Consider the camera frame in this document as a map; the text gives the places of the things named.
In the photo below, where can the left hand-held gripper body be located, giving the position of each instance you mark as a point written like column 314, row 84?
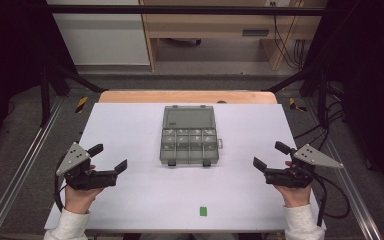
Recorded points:
column 80, row 178

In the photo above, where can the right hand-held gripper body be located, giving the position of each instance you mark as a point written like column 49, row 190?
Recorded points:
column 290, row 178

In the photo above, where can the group of small metal screws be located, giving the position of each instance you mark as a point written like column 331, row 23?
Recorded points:
column 171, row 132

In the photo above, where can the grey plastic compartment box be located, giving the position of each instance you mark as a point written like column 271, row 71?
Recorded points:
column 188, row 118

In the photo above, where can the person's right hand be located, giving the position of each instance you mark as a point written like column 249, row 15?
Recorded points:
column 295, row 197

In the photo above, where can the person's left hand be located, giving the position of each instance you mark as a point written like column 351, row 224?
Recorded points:
column 80, row 200

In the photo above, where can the black metal stand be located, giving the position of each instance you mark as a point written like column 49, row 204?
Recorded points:
column 45, row 100
column 321, row 100

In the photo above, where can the small green block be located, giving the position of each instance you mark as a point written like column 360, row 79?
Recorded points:
column 203, row 211

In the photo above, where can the wooden table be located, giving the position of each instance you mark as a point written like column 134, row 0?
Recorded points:
column 186, row 97

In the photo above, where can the white cabinet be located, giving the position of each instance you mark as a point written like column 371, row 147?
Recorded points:
column 103, row 36

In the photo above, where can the dark curtain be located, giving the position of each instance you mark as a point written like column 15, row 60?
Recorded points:
column 373, row 66
column 10, row 50

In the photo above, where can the wooden desk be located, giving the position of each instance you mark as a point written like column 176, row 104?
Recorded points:
column 213, row 25

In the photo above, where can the aluminium floor rail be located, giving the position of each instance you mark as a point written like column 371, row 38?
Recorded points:
column 350, row 186
column 20, row 173

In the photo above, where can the black horizontal frame bar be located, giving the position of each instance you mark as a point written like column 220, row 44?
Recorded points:
column 180, row 10

